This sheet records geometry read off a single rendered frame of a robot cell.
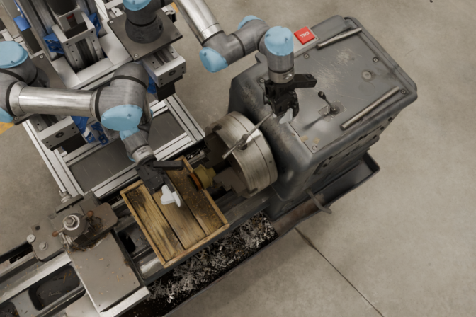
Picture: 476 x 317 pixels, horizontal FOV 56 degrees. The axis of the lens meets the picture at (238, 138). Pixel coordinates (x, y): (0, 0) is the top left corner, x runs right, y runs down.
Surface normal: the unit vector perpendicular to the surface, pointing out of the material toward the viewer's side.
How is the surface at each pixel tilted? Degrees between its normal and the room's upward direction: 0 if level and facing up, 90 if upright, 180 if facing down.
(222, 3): 0
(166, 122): 0
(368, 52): 0
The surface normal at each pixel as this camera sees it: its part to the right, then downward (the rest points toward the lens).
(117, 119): 0.03, 0.91
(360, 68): 0.07, -0.40
